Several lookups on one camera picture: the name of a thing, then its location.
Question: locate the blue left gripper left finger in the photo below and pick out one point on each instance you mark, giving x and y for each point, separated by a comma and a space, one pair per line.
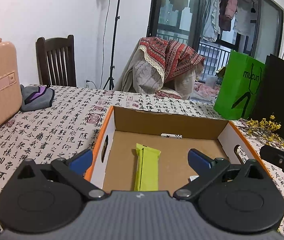
81, 162

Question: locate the green paper shopping bag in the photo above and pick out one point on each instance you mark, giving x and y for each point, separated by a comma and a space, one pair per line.
240, 87

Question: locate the hanging laundry clothes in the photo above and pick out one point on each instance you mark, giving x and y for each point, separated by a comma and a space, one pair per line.
221, 16

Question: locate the red patterned draped blanket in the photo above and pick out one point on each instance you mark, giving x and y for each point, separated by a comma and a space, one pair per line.
161, 68

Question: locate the yellow dried flowers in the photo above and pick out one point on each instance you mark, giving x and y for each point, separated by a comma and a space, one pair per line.
266, 130

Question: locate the grey purple folded cloth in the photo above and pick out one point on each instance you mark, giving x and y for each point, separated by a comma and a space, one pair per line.
36, 97

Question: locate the orange cardboard box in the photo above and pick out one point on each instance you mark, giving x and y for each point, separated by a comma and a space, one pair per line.
115, 161

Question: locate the lime green snack packet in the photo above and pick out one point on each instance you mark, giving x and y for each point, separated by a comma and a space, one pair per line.
147, 174

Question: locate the dark wooden chair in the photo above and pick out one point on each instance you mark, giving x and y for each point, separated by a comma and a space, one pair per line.
56, 61

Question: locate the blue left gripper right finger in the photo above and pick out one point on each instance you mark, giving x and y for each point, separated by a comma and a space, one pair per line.
198, 161

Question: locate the black paper shopping bag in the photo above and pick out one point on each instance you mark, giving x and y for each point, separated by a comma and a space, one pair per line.
271, 97

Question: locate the black studio light stand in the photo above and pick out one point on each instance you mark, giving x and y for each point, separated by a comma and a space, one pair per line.
110, 80

